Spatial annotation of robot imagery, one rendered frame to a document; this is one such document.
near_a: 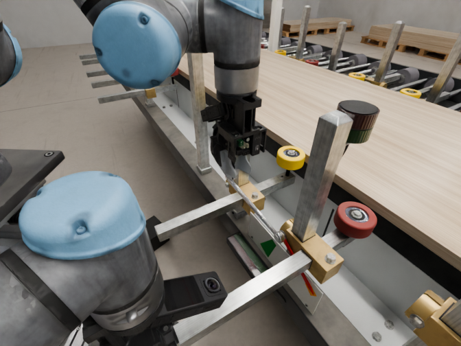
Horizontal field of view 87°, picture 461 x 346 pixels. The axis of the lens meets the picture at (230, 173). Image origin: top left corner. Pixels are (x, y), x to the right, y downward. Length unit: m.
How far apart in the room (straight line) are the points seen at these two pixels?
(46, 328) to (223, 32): 0.36
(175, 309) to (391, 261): 0.55
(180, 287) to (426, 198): 0.58
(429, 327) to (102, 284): 0.39
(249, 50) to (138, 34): 0.19
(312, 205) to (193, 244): 1.21
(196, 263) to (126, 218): 1.35
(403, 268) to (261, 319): 0.83
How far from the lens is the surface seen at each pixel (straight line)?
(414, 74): 2.02
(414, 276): 0.73
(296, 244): 0.56
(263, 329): 1.39
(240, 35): 0.39
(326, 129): 0.39
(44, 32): 8.04
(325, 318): 0.68
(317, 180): 0.44
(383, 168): 0.78
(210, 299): 0.36
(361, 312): 0.81
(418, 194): 0.73
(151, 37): 0.26
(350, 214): 0.59
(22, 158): 0.60
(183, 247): 1.61
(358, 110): 0.42
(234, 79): 0.41
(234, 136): 0.43
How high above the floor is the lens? 1.30
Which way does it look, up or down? 38 degrees down
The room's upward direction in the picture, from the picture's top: straight up
